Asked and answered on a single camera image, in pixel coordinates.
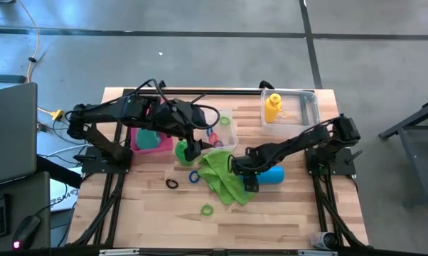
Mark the yellow sports bottle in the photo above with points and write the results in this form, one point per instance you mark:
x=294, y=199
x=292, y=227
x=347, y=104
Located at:
x=272, y=110

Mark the green sports bottle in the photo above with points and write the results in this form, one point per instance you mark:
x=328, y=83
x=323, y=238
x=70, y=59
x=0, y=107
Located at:
x=180, y=153

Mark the black metal stand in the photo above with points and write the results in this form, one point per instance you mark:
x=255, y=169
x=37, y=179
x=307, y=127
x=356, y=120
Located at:
x=420, y=114

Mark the large clear plastic bin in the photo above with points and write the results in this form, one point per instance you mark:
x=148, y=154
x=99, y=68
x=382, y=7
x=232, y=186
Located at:
x=306, y=106

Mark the green microfibre cloth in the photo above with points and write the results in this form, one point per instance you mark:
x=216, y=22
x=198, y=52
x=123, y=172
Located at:
x=214, y=167

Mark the white drink can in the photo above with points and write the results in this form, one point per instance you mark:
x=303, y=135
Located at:
x=322, y=240

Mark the white printed sheet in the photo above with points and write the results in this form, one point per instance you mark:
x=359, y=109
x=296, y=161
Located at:
x=63, y=199

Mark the small clear plastic bin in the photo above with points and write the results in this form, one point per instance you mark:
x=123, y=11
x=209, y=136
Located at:
x=231, y=137

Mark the black curved clamp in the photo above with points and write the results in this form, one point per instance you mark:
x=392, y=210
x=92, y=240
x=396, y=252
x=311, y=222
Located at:
x=161, y=85
x=266, y=84

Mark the grey computer monitor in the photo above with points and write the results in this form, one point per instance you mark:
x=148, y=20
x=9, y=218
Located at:
x=11, y=131

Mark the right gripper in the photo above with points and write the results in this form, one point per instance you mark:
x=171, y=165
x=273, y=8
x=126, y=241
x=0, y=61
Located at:
x=246, y=164

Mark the teal microfibre cloth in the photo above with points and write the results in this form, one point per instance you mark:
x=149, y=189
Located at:
x=148, y=138

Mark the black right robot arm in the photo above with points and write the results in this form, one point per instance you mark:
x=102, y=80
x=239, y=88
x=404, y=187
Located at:
x=299, y=140

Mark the pink plastic tray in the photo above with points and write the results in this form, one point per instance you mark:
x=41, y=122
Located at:
x=166, y=145

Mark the black computer mouse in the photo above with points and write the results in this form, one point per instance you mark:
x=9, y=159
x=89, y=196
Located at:
x=23, y=233

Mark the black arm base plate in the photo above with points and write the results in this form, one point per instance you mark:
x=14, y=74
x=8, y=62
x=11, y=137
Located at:
x=342, y=167
x=93, y=165

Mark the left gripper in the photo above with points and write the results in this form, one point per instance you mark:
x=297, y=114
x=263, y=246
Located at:
x=178, y=117

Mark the dark grey desk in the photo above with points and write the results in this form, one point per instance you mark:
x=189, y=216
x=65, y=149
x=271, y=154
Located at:
x=29, y=199

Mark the black aluminium table frame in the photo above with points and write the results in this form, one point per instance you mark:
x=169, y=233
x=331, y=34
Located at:
x=235, y=92

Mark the silver aluminium bracket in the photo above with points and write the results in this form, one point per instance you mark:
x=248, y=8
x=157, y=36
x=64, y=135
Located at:
x=317, y=252
x=119, y=252

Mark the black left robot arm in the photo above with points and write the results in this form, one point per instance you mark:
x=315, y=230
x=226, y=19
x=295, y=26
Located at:
x=104, y=113

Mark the black flat bar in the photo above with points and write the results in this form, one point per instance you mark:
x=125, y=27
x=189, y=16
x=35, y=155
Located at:
x=4, y=78

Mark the blue sports bottle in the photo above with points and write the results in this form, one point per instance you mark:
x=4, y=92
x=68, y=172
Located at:
x=271, y=175

